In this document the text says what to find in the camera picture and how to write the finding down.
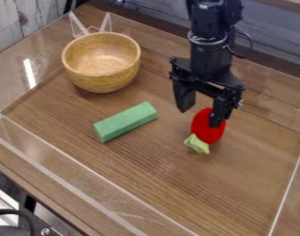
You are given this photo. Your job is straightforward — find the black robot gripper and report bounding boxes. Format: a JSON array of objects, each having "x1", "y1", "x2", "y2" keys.
[{"x1": 167, "y1": 31, "x2": 246, "y2": 128}]

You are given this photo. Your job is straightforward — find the red plush radish toy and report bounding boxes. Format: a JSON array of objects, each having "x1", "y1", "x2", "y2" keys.
[{"x1": 183, "y1": 107, "x2": 226, "y2": 155}]

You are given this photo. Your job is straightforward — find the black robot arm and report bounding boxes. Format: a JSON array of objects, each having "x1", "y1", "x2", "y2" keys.
[{"x1": 168, "y1": 0, "x2": 245, "y2": 127}]

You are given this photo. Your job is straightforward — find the green rectangular block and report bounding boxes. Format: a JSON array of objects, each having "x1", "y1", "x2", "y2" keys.
[{"x1": 92, "y1": 102, "x2": 158, "y2": 143}]

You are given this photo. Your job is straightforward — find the wooden bowl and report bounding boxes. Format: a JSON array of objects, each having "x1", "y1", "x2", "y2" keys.
[{"x1": 60, "y1": 32, "x2": 140, "y2": 93}]

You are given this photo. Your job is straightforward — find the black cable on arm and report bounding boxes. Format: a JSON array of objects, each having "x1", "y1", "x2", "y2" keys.
[{"x1": 226, "y1": 25, "x2": 254, "y2": 60}]

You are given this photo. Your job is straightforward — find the clear acrylic tray enclosure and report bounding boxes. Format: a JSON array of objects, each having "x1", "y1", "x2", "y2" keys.
[{"x1": 0, "y1": 18, "x2": 300, "y2": 236}]

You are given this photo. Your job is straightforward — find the black metal table frame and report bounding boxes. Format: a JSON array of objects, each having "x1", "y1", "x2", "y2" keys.
[{"x1": 18, "y1": 195, "x2": 61, "y2": 236}]

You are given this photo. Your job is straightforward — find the black cable lower left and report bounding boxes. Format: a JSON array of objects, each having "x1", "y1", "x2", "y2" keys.
[{"x1": 0, "y1": 207, "x2": 33, "y2": 236}]

